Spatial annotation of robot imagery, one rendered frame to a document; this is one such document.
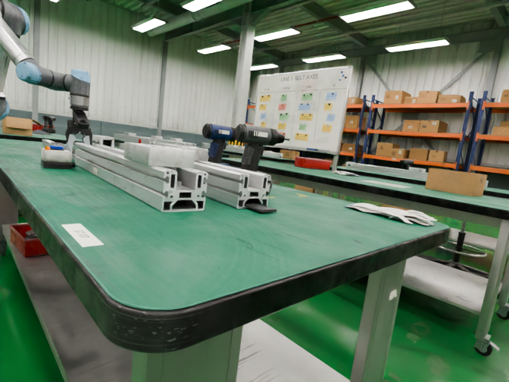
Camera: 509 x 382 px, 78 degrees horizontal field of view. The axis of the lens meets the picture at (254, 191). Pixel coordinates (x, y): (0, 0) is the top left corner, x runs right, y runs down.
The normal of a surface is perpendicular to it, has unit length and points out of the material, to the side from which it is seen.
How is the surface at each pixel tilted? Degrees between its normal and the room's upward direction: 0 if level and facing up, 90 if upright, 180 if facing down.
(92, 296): 90
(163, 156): 90
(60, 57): 90
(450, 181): 89
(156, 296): 0
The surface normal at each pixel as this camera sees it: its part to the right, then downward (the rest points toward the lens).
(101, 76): 0.68, 0.18
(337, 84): -0.73, 0.01
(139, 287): 0.12, -0.98
